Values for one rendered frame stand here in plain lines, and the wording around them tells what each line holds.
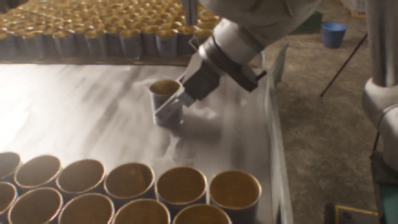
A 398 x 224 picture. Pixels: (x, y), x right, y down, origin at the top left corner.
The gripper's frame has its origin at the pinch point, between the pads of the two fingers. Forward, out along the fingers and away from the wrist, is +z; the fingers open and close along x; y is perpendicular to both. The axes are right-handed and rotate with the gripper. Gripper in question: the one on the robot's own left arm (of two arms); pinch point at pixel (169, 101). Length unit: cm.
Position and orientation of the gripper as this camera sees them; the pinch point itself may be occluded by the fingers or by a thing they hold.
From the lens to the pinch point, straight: 64.5
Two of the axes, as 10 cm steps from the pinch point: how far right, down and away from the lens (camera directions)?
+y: -7.2, -6.2, -3.0
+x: -1.3, 5.5, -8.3
